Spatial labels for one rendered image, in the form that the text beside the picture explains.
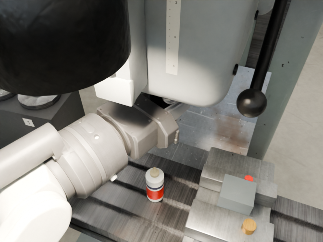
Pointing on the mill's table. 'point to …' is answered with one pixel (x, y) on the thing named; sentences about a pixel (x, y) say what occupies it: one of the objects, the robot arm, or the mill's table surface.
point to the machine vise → (259, 175)
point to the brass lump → (248, 226)
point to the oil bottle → (155, 184)
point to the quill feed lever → (262, 66)
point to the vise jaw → (223, 225)
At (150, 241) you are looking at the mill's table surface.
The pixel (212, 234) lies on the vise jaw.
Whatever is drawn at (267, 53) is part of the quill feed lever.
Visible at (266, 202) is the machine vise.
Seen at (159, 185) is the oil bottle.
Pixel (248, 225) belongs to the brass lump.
